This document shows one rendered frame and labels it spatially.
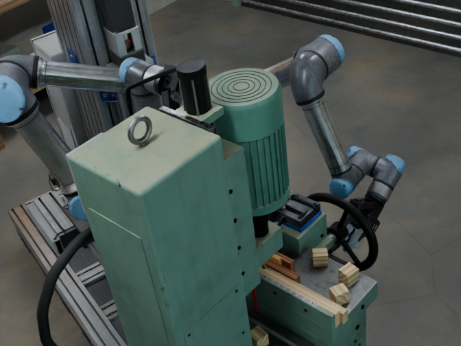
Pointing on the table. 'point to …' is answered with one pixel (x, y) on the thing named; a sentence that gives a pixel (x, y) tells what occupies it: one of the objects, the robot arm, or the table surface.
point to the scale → (289, 290)
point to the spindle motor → (255, 132)
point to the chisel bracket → (269, 244)
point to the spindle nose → (261, 225)
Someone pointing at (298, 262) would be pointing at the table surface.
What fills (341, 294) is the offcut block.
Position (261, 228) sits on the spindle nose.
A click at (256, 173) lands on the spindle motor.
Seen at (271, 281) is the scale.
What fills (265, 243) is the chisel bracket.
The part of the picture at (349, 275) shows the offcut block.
